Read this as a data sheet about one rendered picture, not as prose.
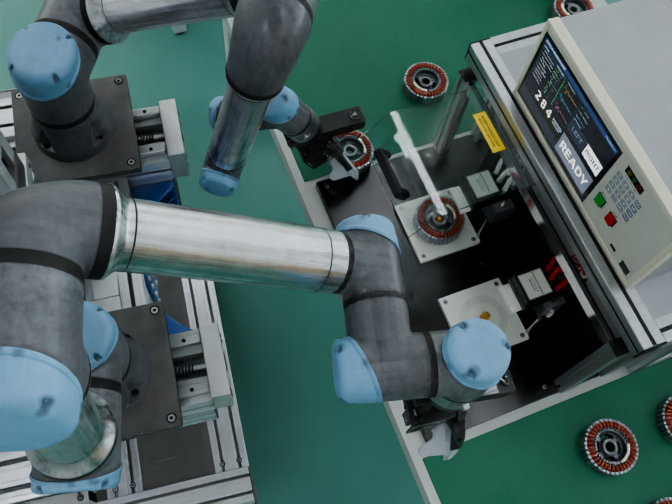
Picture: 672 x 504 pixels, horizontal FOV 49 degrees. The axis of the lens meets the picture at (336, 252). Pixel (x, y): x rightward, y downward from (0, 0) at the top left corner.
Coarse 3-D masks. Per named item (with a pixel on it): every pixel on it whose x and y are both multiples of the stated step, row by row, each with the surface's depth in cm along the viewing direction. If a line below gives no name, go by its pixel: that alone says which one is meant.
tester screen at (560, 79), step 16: (544, 48) 127; (544, 64) 129; (560, 64) 124; (528, 80) 135; (544, 80) 130; (560, 80) 125; (544, 96) 132; (560, 96) 127; (576, 96) 123; (560, 112) 129; (576, 112) 124; (592, 112) 120; (544, 128) 135; (560, 128) 130; (592, 128) 121; (592, 144) 123; (608, 144) 118; (560, 160) 133; (608, 160) 120; (592, 176) 125
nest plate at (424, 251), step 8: (464, 216) 168; (448, 224) 167; (464, 224) 167; (416, 232) 165; (464, 232) 166; (472, 232) 166; (416, 240) 164; (424, 240) 164; (456, 240) 165; (464, 240) 165; (472, 240) 165; (416, 248) 163; (424, 248) 164; (432, 248) 164; (440, 248) 164; (448, 248) 164; (456, 248) 164; (464, 248) 165; (416, 256) 164; (424, 256) 163; (432, 256) 163; (440, 256) 164
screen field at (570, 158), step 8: (560, 144) 132; (568, 144) 129; (560, 152) 133; (568, 152) 130; (568, 160) 131; (576, 160) 128; (568, 168) 132; (576, 168) 129; (584, 168) 127; (576, 176) 130; (584, 176) 128; (576, 184) 131; (584, 184) 128
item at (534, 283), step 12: (516, 276) 147; (528, 276) 147; (540, 276) 148; (564, 276) 151; (504, 288) 150; (516, 288) 148; (528, 288) 146; (540, 288) 146; (552, 288) 147; (564, 288) 149; (504, 300) 150; (516, 300) 149; (528, 300) 145; (540, 300) 147; (552, 300) 156
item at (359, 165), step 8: (344, 136) 169; (352, 136) 170; (344, 144) 171; (352, 144) 171; (360, 144) 170; (344, 152) 168; (352, 152) 171; (360, 152) 170; (328, 160) 168; (352, 160) 167; (360, 160) 167; (368, 160) 167; (360, 168) 166
